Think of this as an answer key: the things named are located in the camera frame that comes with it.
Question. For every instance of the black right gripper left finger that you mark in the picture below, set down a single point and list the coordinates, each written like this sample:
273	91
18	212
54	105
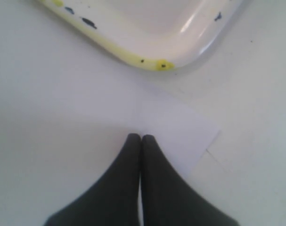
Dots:
113	199

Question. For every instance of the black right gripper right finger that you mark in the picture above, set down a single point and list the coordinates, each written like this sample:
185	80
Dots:
167	199

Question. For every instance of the white paper with square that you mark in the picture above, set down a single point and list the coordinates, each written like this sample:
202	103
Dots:
60	132

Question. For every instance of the white paint tray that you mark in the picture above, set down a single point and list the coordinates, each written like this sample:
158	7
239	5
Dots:
154	35

